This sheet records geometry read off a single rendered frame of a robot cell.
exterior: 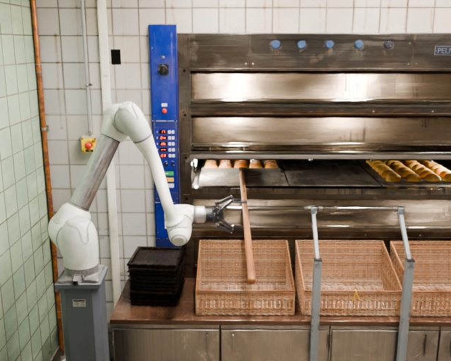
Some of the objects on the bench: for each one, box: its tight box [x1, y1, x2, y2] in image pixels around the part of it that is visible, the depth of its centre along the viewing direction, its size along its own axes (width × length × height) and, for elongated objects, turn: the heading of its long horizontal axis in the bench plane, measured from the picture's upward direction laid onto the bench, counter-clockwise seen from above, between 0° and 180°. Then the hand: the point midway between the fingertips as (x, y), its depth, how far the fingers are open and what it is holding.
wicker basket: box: [390, 241, 451, 317], centre depth 320 cm, size 49×56×28 cm
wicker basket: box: [195, 239, 296, 316], centre depth 322 cm, size 49×56×28 cm
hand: (245, 214), depth 281 cm, fingers open, 13 cm apart
